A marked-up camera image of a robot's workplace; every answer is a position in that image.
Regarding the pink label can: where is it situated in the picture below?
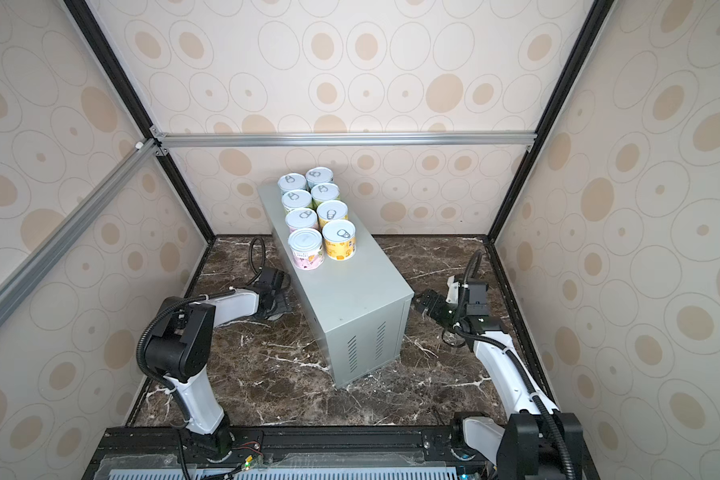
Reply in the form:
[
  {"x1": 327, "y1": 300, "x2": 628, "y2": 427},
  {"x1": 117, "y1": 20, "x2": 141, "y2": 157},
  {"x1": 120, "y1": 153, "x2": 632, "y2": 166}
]
[
  {"x1": 288, "y1": 228, "x2": 324, "y2": 270},
  {"x1": 285, "y1": 208, "x2": 319, "y2": 232}
]

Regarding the yellow label can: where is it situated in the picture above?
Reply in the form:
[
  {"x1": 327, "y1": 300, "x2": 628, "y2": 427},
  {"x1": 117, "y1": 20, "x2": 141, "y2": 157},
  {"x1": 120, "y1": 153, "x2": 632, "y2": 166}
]
[
  {"x1": 322, "y1": 220, "x2": 356, "y2": 261},
  {"x1": 316, "y1": 200, "x2": 348, "y2": 228}
]

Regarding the light green label can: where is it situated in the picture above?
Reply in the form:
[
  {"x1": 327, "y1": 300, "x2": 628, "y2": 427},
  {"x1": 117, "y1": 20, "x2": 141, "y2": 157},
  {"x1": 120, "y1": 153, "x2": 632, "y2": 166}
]
[{"x1": 281, "y1": 189, "x2": 313, "y2": 213}]

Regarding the teal label can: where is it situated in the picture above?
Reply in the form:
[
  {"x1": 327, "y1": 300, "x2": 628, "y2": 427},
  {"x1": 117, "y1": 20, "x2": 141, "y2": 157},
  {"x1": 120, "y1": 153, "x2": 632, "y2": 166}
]
[
  {"x1": 277, "y1": 172, "x2": 308, "y2": 194},
  {"x1": 305, "y1": 167, "x2": 333, "y2": 189}
]

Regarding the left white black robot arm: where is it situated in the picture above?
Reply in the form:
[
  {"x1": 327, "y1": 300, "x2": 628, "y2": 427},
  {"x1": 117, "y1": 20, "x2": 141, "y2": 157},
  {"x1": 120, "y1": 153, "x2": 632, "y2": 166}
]
[{"x1": 135, "y1": 237, "x2": 289, "y2": 438}]

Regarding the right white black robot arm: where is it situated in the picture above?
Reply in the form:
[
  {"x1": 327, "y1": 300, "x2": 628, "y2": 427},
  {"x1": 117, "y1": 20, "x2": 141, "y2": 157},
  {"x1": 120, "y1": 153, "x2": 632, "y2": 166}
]
[{"x1": 413, "y1": 250, "x2": 585, "y2": 479}]

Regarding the grey metal cabinet box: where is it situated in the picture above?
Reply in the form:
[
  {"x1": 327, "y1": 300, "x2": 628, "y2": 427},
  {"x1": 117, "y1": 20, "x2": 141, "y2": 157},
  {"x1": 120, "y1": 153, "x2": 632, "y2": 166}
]
[{"x1": 258, "y1": 184, "x2": 413, "y2": 388}]

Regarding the left slanted aluminium bar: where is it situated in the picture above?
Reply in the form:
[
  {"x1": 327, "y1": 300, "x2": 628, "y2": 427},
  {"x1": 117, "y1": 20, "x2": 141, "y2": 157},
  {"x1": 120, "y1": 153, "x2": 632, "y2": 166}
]
[{"x1": 0, "y1": 139, "x2": 158, "y2": 327}]

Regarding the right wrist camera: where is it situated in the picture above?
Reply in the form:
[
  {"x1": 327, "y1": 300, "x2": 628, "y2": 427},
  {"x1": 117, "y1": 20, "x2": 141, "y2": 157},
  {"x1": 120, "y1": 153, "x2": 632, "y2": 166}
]
[{"x1": 446, "y1": 276, "x2": 462, "y2": 305}]

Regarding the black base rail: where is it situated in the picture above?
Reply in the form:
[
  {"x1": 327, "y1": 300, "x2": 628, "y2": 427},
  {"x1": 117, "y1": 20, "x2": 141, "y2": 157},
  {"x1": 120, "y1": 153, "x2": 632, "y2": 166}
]
[{"x1": 82, "y1": 423, "x2": 601, "y2": 480}]

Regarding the horizontal aluminium frame bar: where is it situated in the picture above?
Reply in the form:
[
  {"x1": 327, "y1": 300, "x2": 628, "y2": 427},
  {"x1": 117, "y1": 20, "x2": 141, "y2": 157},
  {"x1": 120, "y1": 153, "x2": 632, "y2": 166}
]
[{"x1": 157, "y1": 131, "x2": 536, "y2": 148}]

